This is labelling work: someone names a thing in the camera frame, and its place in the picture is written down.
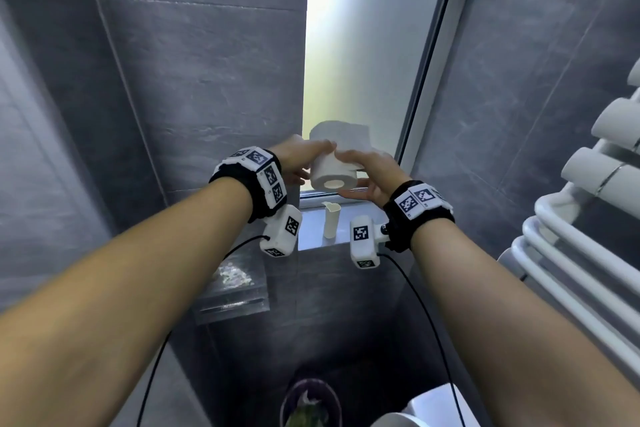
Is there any person's left hand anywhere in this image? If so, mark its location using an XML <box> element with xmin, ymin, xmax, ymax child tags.
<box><xmin>272</xmin><ymin>134</ymin><xmax>337</xmax><ymax>187</ymax></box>

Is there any person's right hand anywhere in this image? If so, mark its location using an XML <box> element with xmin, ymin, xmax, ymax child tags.
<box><xmin>335</xmin><ymin>147</ymin><xmax>414</xmax><ymax>208</ymax></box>

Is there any white toilet paper roll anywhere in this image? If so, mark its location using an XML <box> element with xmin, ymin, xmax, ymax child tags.
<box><xmin>309</xmin><ymin>120</ymin><xmax>374</xmax><ymax>192</ymax></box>

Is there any person's right forearm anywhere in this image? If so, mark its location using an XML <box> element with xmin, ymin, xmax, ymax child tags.
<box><xmin>409</xmin><ymin>221</ymin><xmax>640</xmax><ymax>427</ymax></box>

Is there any person's left forearm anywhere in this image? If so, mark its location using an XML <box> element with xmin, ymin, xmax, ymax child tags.
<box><xmin>0</xmin><ymin>175</ymin><xmax>253</xmax><ymax>427</ymax></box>

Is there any black left wristband with markers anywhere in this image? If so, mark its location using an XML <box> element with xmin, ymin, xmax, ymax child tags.
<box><xmin>208</xmin><ymin>145</ymin><xmax>289</xmax><ymax>223</ymax></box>

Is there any black wristband with markers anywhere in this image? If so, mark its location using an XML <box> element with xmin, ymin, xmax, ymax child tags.
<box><xmin>208</xmin><ymin>145</ymin><xmax>289</xmax><ymax>223</ymax></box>
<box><xmin>382</xmin><ymin>180</ymin><xmax>456</xmax><ymax>253</ymax></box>

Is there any small white pitcher cup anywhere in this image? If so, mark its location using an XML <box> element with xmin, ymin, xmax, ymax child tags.
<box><xmin>321</xmin><ymin>201</ymin><xmax>342</xmax><ymax>241</ymax></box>

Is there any grey window sill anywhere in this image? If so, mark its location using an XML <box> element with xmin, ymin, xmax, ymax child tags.
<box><xmin>297</xmin><ymin>193</ymin><xmax>362</xmax><ymax>251</ymax></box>

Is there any black right wristband with markers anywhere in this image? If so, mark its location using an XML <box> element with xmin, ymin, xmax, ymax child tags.
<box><xmin>382</xmin><ymin>180</ymin><xmax>456</xmax><ymax>253</ymax></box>

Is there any white right tracker box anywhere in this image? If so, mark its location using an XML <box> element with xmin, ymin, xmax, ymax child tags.
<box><xmin>349</xmin><ymin>215</ymin><xmax>392</xmax><ymax>270</ymax></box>

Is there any white tracker box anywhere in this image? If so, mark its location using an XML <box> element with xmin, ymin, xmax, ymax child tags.
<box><xmin>349</xmin><ymin>215</ymin><xmax>392</xmax><ymax>270</ymax></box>
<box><xmin>258</xmin><ymin>203</ymin><xmax>304</xmax><ymax>259</ymax></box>

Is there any white left tracker box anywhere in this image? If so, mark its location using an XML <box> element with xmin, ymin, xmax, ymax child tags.
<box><xmin>258</xmin><ymin>203</ymin><xmax>304</xmax><ymax>259</ymax></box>

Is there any frosted glass window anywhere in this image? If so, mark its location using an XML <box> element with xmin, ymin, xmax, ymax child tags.
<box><xmin>301</xmin><ymin>0</ymin><xmax>462</xmax><ymax>194</ymax></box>

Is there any white towel radiator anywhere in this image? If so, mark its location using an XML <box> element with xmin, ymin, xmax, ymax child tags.
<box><xmin>496</xmin><ymin>55</ymin><xmax>640</xmax><ymax>395</ymax></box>

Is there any dark round pot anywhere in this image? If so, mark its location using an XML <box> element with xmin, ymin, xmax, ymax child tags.
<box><xmin>279</xmin><ymin>378</ymin><xmax>344</xmax><ymax>427</ymax></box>

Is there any black right tracker cable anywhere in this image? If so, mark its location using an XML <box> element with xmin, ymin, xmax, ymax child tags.
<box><xmin>376</xmin><ymin>253</ymin><xmax>467</xmax><ymax>427</ymax></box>

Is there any black tracker cable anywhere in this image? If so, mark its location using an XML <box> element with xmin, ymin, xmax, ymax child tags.
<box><xmin>376</xmin><ymin>253</ymin><xmax>467</xmax><ymax>427</ymax></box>
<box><xmin>135</xmin><ymin>236</ymin><xmax>267</xmax><ymax>427</ymax></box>

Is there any black left tracker cable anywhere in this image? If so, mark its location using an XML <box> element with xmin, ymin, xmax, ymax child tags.
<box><xmin>135</xmin><ymin>236</ymin><xmax>267</xmax><ymax>427</ymax></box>

